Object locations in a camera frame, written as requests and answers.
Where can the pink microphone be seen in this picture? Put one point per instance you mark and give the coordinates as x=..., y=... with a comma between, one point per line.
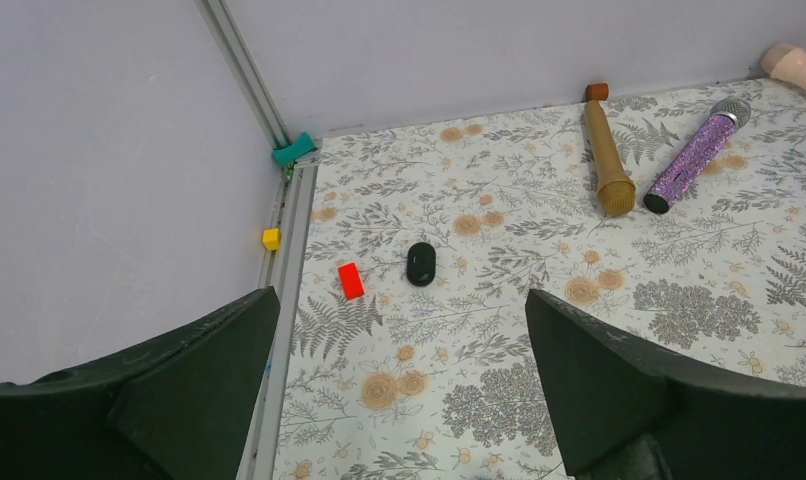
x=786, y=63

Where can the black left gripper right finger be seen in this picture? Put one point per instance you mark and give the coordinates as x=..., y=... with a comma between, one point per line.
x=623, y=407

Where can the small red block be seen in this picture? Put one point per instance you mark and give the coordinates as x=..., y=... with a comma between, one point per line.
x=351, y=282

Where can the teal corner clamp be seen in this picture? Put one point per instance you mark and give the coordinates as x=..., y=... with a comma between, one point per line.
x=300, y=147

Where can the purple glitter microphone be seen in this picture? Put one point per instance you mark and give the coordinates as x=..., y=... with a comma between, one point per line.
x=725, y=118

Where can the black oval earbud case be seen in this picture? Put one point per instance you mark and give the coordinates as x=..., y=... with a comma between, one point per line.
x=421, y=264

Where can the small brown block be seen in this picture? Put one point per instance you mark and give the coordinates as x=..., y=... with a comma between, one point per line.
x=597, y=92

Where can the gold microphone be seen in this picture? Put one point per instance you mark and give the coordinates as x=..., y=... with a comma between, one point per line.
x=616, y=192

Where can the floral table mat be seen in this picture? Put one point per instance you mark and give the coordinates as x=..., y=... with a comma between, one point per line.
x=468, y=311

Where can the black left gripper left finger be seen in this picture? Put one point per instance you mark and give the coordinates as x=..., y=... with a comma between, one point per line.
x=176, y=406

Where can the small yellow cube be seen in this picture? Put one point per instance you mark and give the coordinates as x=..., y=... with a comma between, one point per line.
x=271, y=239

